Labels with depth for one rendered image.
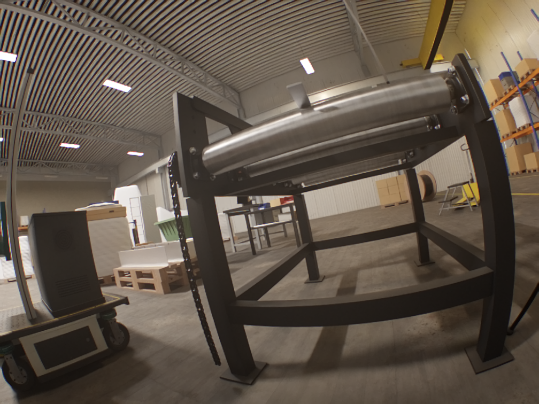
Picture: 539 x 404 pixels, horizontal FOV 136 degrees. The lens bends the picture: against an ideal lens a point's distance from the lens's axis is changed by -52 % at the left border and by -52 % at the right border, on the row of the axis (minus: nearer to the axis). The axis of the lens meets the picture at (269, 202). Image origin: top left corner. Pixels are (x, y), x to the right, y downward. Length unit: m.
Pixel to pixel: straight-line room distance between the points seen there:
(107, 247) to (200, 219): 3.44
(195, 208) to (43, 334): 0.99
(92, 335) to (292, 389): 0.99
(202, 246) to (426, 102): 0.82
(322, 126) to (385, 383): 0.83
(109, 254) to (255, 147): 3.70
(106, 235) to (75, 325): 2.96
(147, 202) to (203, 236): 4.05
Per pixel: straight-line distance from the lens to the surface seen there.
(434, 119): 0.98
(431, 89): 0.67
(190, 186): 0.80
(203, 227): 0.79
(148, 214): 4.77
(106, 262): 4.15
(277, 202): 4.05
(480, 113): 0.69
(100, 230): 4.13
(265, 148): 0.67
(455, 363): 0.93
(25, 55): 11.78
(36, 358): 1.33
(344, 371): 0.93
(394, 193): 8.50
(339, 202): 11.31
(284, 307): 0.73
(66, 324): 1.30
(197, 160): 0.82
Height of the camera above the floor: 0.62
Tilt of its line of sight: 3 degrees up
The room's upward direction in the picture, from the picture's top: 12 degrees counter-clockwise
